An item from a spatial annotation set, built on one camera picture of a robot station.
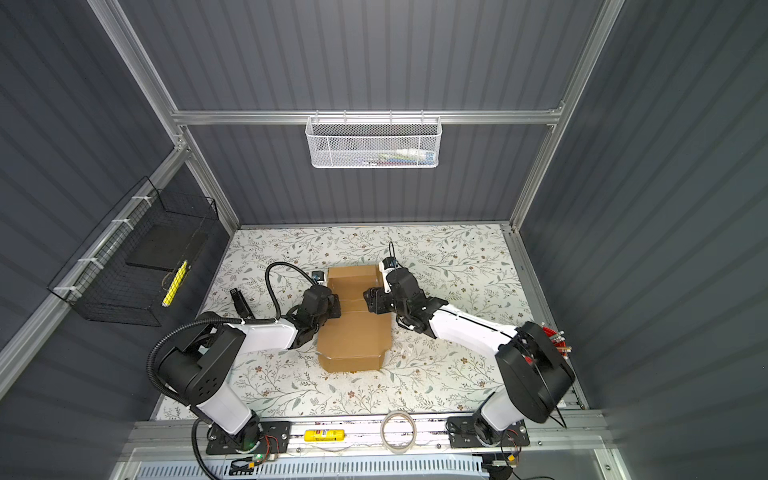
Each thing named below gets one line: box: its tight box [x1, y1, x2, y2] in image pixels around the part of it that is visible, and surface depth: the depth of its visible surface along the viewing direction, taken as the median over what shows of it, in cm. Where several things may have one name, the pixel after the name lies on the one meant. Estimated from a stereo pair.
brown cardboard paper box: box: [318, 265, 392, 373], surface depth 91 cm
